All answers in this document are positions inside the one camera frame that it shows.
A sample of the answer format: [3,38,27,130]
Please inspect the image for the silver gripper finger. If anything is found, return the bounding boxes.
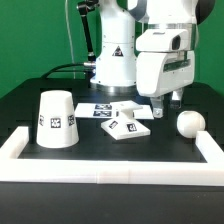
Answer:
[170,90,183,109]
[151,96,163,118]

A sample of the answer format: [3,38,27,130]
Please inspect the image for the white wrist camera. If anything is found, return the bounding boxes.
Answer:
[136,29,190,52]

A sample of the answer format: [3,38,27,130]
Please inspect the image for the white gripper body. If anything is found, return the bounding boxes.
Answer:
[136,51,195,97]

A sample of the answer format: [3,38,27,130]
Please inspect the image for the white marker sheet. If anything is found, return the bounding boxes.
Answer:
[75,103,153,119]

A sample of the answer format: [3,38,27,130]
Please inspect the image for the white lamp bulb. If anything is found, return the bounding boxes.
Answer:
[177,111,206,138]

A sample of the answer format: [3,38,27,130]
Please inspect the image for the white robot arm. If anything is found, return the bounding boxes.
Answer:
[91,0,216,118]

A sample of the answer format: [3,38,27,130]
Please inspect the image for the white lamp shade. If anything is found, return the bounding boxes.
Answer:
[36,90,79,149]

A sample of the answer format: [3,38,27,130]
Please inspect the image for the white U-shaped fence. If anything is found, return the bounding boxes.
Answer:
[0,126,224,186]

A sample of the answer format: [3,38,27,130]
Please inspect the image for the white lamp base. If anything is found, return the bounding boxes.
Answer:
[101,100,151,140]

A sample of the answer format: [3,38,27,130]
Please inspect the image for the black cable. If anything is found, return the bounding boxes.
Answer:
[40,61,98,80]

